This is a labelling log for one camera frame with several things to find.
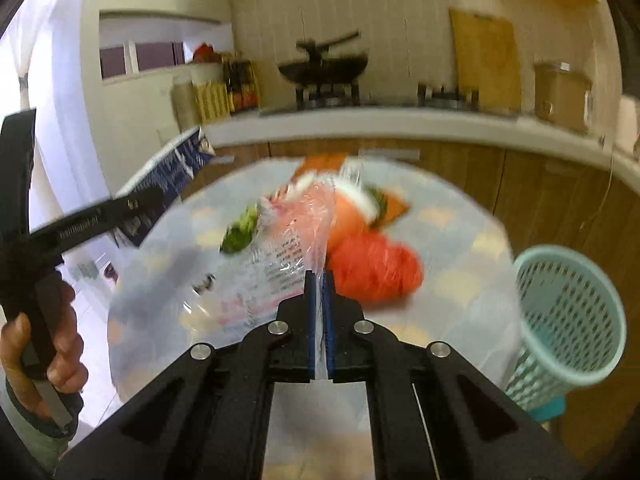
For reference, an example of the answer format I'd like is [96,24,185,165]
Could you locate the orange paper soy milk cup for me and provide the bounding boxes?
[326,178,380,252]

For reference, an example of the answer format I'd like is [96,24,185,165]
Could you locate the light blue plastic basket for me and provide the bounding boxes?
[506,245,627,411]

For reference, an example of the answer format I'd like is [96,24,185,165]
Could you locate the translucent plastic jar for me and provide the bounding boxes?
[170,76,201,131]

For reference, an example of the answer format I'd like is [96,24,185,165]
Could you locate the red plastic bag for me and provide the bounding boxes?
[328,232,424,308]

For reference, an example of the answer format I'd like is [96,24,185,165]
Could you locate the yellow plastic utensil basket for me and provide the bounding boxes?
[195,81,231,125]

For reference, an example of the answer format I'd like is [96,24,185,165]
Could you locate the black wok with lid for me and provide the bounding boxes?
[278,30,369,88]

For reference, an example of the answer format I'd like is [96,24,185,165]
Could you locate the wooden base cabinets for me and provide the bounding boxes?
[182,138,639,468]

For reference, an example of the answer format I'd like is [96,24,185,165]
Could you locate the person's left hand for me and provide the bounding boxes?
[1,281,89,420]

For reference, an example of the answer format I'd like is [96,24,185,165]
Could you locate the blue white carton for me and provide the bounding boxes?
[114,127,216,247]

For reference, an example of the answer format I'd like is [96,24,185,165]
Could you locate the dark soy sauce bottle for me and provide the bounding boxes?
[224,58,259,115]

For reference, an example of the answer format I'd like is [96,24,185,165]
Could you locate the white electric kettle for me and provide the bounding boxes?
[614,94,639,160]

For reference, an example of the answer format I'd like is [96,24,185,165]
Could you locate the brown rice cooker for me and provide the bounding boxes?
[534,62,592,134]

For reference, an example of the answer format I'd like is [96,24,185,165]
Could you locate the clear plastic wrapper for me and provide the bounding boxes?
[179,174,347,346]

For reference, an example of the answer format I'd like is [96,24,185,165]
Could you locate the white power cable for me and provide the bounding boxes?
[579,154,616,233]

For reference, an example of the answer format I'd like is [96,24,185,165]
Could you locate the orange snack package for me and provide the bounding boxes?
[291,152,411,229]

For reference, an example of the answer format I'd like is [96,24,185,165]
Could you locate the scallop pattern tablecloth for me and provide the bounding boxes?
[107,158,521,400]

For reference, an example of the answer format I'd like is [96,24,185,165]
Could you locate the black glass gas stove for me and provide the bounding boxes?
[259,81,519,118]

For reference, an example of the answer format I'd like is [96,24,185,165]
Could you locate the green leafy vegetable scrap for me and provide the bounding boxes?
[366,186,388,224]

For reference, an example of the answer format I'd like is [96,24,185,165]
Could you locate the wooden cutting board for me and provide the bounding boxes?
[449,8,522,115]

